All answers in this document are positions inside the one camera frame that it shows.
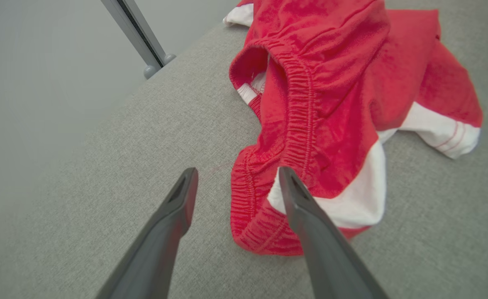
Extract grey fabric table cover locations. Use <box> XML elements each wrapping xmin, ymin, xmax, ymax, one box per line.
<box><xmin>0</xmin><ymin>0</ymin><xmax>488</xmax><ymax>299</ymax></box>

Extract silver metal rail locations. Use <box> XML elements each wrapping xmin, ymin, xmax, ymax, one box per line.
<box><xmin>101</xmin><ymin>0</ymin><xmax>176</xmax><ymax>80</ymax></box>

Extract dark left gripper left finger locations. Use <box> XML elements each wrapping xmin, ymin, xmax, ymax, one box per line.
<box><xmin>96</xmin><ymin>167</ymin><xmax>199</xmax><ymax>299</ymax></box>

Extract red white shorts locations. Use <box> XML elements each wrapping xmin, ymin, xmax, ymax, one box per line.
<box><xmin>223</xmin><ymin>0</ymin><xmax>483</xmax><ymax>256</ymax></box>

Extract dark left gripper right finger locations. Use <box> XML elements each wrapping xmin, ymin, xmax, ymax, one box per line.
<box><xmin>279</xmin><ymin>167</ymin><xmax>390</xmax><ymax>299</ymax></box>

